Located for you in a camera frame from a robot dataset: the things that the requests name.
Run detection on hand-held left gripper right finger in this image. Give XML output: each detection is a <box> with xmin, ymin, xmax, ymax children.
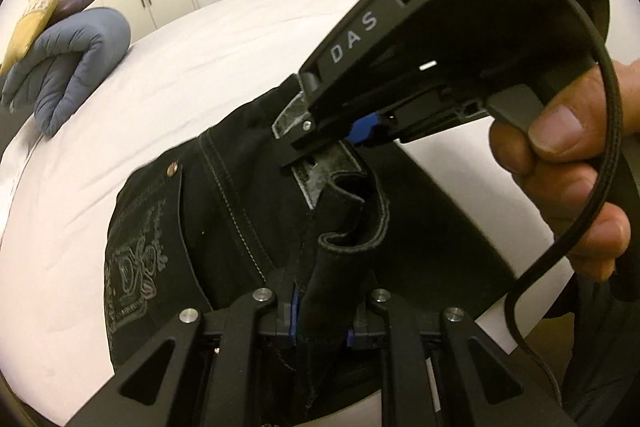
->
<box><xmin>345</xmin><ymin>288</ymin><xmax>576</xmax><ymax>427</ymax></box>

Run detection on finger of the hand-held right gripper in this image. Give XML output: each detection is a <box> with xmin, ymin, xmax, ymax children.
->
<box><xmin>271</xmin><ymin>107</ymin><xmax>362</xmax><ymax>170</ymax></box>
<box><xmin>350</xmin><ymin>113</ymin><xmax>385</xmax><ymax>146</ymax></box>

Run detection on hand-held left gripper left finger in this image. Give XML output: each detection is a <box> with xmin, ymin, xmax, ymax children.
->
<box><xmin>65</xmin><ymin>287</ymin><xmax>302</xmax><ymax>427</ymax></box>

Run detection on black denim pants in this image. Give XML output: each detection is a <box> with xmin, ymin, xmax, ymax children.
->
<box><xmin>102</xmin><ymin>74</ymin><xmax>518</xmax><ymax>427</ymax></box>

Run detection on person's right hand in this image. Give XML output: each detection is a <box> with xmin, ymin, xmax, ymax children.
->
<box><xmin>489</xmin><ymin>58</ymin><xmax>640</xmax><ymax>284</ymax></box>

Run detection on white sheeted bed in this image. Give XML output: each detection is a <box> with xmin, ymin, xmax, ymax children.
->
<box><xmin>0</xmin><ymin>0</ymin><xmax>531</xmax><ymax>427</ymax></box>

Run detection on person's dark clothing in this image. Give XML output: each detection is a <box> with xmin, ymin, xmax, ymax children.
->
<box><xmin>564</xmin><ymin>187</ymin><xmax>640</xmax><ymax>427</ymax></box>

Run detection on blue quilted duvet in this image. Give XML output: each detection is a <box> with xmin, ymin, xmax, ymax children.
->
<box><xmin>0</xmin><ymin>7</ymin><xmax>132</xmax><ymax>138</ymax></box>

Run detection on yellow cushion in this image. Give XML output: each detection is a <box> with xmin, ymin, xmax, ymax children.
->
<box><xmin>0</xmin><ymin>0</ymin><xmax>79</xmax><ymax>76</ymax></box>

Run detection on black cable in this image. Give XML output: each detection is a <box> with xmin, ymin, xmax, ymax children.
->
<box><xmin>477</xmin><ymin>0</ymin><xmax>623</xmax><ymax>414</ymax></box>

